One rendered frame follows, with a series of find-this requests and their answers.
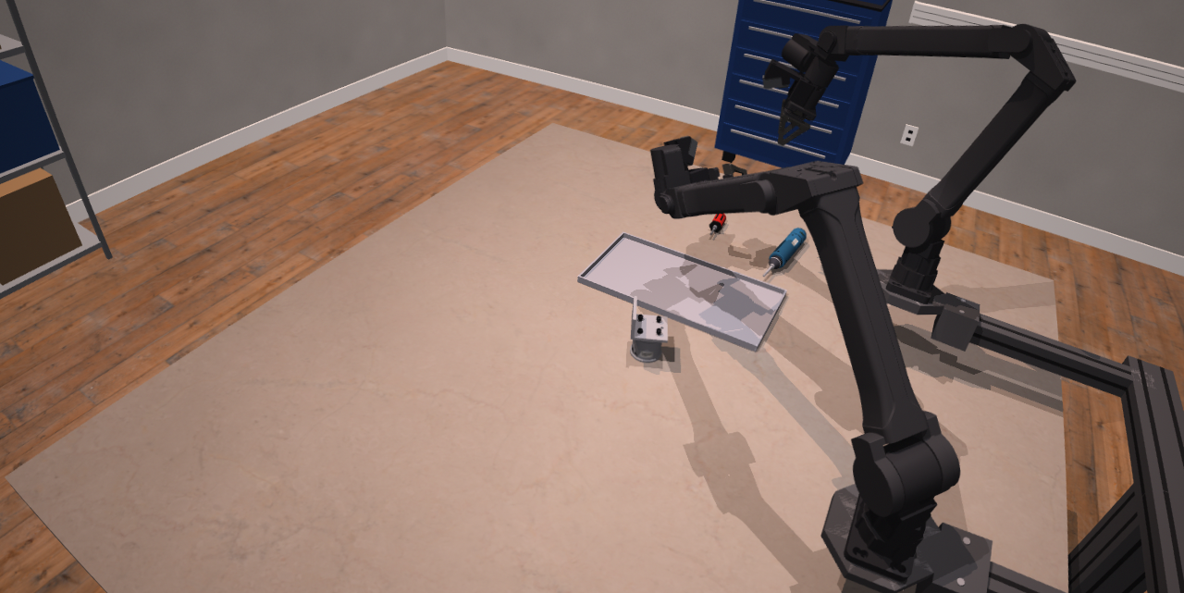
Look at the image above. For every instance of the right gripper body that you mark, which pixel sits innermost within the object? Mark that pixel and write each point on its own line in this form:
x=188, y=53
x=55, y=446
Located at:
x=808, y=110

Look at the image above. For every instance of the dark blue electric screwdriver barrel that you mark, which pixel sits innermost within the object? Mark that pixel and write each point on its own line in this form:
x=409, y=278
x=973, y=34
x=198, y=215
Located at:
x=786, y=249

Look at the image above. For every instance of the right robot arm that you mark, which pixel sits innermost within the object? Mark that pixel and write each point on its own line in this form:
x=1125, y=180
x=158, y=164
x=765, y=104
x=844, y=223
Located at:
x=924, y=225

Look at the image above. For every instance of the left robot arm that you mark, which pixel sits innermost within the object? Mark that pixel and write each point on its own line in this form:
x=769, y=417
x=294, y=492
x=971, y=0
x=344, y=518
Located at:
x=891, y=479

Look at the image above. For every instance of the grey l-shaped bracket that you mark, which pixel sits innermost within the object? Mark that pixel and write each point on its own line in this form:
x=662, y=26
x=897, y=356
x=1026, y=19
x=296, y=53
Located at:
x=649, y=325

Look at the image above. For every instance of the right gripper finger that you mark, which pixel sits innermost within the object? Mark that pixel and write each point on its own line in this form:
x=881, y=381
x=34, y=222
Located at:
x=804, y=126
x=791, y=126

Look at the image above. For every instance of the red screwdriver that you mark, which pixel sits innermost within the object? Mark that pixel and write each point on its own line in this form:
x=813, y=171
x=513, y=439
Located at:
x=717, y=222

